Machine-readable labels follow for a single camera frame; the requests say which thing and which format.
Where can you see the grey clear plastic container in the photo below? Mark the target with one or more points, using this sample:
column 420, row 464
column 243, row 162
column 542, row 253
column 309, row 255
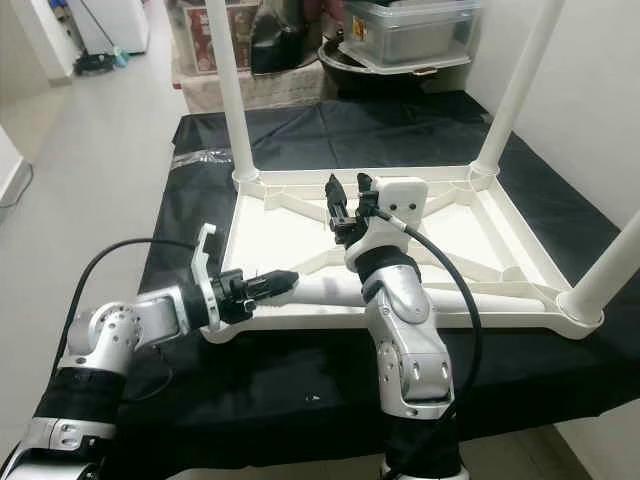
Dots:
column 410, row 35

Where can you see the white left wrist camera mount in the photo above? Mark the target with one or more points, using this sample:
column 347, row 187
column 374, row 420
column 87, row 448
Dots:
column 200, row 265

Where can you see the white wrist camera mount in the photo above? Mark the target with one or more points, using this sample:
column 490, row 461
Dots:
column 200, row 265
column 405, row 195

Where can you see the black tablecloth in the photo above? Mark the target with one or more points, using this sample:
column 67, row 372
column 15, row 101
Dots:
column 260, row 400

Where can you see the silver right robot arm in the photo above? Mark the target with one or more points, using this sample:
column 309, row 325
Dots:
column 405, row 340

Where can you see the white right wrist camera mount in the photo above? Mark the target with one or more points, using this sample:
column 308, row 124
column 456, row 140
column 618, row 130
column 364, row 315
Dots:
column 405, row 195

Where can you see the white household appliance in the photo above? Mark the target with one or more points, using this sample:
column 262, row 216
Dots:
column 120, row 25

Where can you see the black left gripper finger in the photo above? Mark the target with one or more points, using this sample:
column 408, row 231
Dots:
column 272, row 277
column 265, row 290

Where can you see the white plastic children table top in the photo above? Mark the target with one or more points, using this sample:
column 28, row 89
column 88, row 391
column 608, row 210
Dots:
column 280, row 225

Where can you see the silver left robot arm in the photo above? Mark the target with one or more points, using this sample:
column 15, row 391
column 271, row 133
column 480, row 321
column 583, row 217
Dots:
column 105, row 335

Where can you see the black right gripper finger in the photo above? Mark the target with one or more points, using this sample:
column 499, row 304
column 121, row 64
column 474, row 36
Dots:
column 364, row 188
column 336, row 198

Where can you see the crumpled clear tape strip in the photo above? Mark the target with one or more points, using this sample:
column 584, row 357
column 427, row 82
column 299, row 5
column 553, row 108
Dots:
column 200, row 158

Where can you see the beige patterned bench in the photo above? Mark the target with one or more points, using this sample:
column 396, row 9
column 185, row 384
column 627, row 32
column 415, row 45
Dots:
column 290, row 90

